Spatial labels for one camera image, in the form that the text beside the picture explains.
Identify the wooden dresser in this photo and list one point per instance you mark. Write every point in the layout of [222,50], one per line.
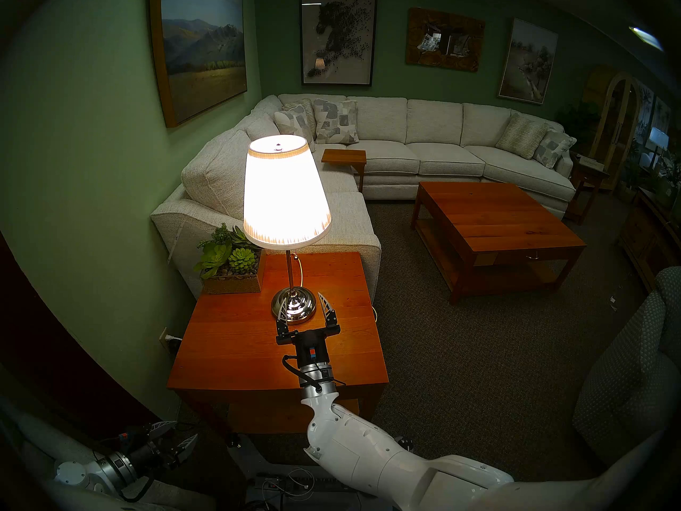
[649,238]

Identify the succulent plants wooden planter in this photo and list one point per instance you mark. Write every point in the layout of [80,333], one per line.
[234,265]

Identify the rustic wood framed mirror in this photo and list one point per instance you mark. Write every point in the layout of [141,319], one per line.
[415,41]

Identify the dark green potted plant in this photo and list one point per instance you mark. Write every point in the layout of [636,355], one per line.
[577,121]

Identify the background lamp white shade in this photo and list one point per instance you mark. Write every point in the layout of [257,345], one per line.
[657,138]

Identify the grey patchwork throw pillow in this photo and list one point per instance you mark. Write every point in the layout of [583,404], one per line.
[553,149]
[291,124]
[335,121]

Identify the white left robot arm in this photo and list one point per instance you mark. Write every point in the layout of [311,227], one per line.
[80,470]

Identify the wooden end table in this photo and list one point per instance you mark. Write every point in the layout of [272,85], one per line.
[239,350]

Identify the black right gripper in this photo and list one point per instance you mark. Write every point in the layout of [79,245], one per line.
[311,345]

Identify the framed mountain landscape painting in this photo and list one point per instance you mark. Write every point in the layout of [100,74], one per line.
[202,52]

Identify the cream sectional sofa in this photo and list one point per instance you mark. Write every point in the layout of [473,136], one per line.
[425,142]

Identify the table lamp white shade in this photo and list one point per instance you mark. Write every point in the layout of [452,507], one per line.
[284,196]

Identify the book on side table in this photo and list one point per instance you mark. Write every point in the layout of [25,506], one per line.
[591,162]

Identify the wall power outlet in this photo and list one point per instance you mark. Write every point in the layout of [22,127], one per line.
[167,340]

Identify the black framed horse artwork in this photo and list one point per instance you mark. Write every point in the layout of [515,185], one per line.
[338,36]

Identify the beige striped throw pillow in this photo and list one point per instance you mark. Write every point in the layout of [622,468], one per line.
[307,110]
[521,136]

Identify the framed tree painting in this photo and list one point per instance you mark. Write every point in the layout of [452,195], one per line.
[528,63]

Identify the ceiling light fixture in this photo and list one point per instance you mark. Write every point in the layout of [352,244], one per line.
[646,38]

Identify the dark wooden side table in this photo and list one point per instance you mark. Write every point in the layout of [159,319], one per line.
[585,182]

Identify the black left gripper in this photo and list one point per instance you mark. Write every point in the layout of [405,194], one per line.
[149,454]

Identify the large wooden coffee table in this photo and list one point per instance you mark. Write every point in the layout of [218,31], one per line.
[489,217]

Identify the black power strip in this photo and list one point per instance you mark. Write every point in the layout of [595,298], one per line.
[276,486]

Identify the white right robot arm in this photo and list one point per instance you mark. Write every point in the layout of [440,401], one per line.
[372,451]

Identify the small wooden sofa table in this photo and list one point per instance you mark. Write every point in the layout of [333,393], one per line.
[343,156]

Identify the arched wooden display cabinet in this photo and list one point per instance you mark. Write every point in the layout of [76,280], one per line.
[612,121]

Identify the grey textured armchair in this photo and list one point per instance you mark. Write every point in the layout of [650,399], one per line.
[633,371]

